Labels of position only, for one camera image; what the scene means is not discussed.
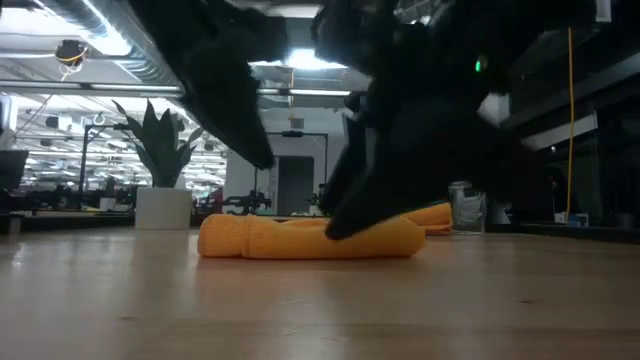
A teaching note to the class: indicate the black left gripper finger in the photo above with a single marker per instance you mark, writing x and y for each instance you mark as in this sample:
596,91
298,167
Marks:
240,135

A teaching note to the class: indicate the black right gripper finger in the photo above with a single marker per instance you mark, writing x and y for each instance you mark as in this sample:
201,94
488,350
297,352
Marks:
345,175
380,210

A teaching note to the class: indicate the orange microfiber towel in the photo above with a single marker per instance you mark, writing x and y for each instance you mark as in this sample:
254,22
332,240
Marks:
300,240
435,217

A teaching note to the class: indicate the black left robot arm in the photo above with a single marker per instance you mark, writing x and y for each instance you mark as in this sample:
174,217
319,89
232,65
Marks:
165,25

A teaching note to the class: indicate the green artificial plant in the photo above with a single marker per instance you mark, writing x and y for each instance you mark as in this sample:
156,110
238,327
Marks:
162,150

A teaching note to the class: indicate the clear plastic bin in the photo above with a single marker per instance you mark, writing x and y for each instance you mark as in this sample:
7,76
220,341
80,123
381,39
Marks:
467,207

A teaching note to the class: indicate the white plant pot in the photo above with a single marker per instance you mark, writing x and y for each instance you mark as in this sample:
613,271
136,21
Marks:
164,207

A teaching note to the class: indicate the black ceiling-mounted device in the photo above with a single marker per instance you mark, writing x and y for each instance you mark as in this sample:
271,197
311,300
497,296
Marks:
71,52

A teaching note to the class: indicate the dark monitor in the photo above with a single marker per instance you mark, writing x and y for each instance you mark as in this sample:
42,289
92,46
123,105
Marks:
12,170

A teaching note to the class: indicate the black aluminium table frame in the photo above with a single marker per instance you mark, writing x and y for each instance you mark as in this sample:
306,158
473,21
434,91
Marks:
65,220

